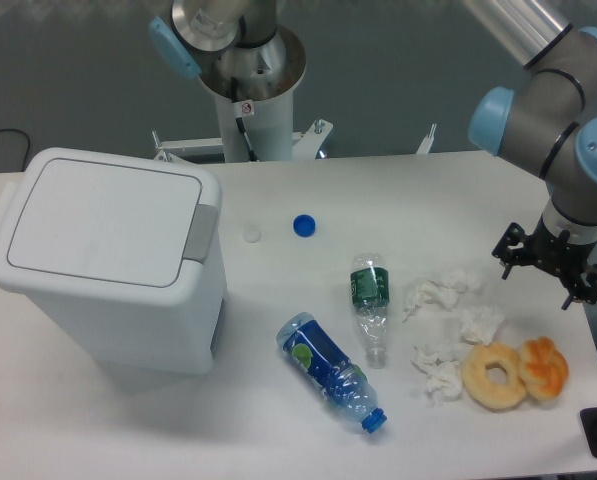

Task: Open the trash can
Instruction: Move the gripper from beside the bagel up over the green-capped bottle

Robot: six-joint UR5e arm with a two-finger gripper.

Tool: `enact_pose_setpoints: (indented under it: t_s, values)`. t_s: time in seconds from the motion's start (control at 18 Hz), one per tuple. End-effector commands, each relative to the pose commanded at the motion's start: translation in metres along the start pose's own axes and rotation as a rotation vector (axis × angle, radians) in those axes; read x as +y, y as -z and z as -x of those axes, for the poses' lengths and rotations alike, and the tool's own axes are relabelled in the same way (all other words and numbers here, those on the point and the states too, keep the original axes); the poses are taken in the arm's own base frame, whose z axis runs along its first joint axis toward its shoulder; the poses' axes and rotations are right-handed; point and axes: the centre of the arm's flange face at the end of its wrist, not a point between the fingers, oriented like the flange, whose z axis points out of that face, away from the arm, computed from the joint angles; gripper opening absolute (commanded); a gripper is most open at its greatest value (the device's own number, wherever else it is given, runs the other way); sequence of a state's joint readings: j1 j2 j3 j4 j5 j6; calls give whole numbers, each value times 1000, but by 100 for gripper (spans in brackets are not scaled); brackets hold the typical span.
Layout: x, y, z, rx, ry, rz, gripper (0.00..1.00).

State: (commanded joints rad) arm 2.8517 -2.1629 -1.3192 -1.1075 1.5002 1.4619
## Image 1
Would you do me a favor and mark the white bottle cap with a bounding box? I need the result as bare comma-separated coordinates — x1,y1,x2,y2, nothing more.
242,226,262,243

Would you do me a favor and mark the blue label plastic bottle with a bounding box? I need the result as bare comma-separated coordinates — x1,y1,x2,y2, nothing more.
276,312,387,434

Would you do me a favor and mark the green label plastic bottle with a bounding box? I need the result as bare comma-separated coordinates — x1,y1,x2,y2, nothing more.
349,252,390,369

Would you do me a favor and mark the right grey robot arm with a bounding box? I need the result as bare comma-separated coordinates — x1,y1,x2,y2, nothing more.
463,1,597,305

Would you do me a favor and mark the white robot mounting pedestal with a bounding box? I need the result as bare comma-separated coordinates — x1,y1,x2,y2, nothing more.
151,92,439,164

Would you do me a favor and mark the black cable on floor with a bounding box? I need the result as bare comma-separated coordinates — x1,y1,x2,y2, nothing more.
0,128,31,174

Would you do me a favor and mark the crumpled white tissue middle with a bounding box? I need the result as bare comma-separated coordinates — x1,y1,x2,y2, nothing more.
460,306,505,345

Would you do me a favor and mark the orange glazed twisted bun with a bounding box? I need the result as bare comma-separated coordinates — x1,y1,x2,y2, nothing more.
518,336,569,401

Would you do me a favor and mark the crumpled white tissue upper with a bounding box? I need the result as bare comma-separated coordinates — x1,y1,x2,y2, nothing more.
402,268,485,321

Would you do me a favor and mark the grey lid push button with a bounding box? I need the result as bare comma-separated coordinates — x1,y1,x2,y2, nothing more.
183,204,218,263

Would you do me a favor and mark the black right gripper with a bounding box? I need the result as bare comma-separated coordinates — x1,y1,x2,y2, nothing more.
492,219,597,310

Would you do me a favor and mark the white trash can lid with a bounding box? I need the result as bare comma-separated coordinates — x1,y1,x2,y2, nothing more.
6,158,202,288

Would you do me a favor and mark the white plastic trash can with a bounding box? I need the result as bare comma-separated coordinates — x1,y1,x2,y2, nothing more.
0,148,227,374

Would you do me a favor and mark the blue bottle cap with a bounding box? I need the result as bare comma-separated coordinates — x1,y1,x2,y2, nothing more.
292,214,317,238

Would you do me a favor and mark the crumpled white tissue lower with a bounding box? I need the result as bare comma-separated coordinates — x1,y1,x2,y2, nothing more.
411,342,466,406

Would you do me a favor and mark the crumpled white tissue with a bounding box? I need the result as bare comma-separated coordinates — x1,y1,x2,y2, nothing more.
411,342,466,406
460,306,505,345
402,268,485,321

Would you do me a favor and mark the plain ring donut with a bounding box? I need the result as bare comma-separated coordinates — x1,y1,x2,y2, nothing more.
461,342,527,410

